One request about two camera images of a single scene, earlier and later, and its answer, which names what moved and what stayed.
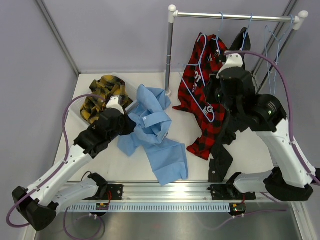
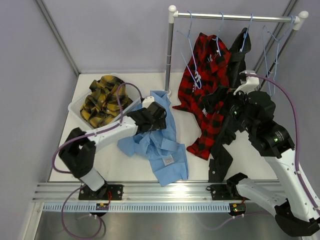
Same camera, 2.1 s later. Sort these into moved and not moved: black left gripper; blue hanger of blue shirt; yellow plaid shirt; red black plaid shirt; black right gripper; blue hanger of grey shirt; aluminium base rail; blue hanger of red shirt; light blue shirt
Moved: black left gripper; black right gripper; light blue shirt; blue hanger of blue shirt
Not moved: blue hanger of grey shirt; red black plaid shirt; yellow plaid shirt; blue hanger of red shirt; aluminium base rail
